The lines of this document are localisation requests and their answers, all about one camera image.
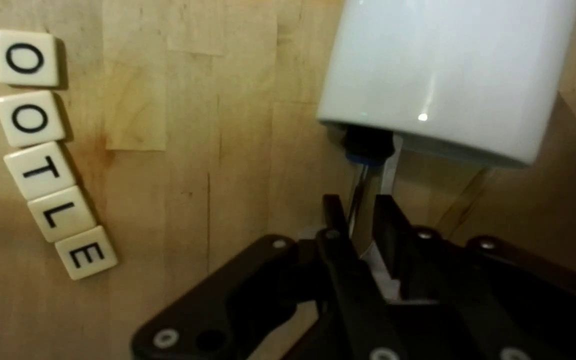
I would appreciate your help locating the cream letter tile O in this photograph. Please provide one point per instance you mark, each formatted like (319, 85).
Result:
(27, 59)
(29, 118)

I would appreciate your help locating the cream letter tile T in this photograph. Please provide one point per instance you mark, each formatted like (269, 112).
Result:
(41, 170)

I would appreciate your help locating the white ceramic mug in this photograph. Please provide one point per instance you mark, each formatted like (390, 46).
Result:
(448, 67)

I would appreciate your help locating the cream letter tile L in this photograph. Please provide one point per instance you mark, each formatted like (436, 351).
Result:
(61, 212)

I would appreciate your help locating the cream letter tile E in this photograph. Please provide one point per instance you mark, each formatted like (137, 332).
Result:
(87, 252)

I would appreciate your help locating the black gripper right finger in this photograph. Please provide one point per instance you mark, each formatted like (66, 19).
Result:
(475, 301)

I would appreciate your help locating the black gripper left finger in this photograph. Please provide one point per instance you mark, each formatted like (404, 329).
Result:
(349, 301)

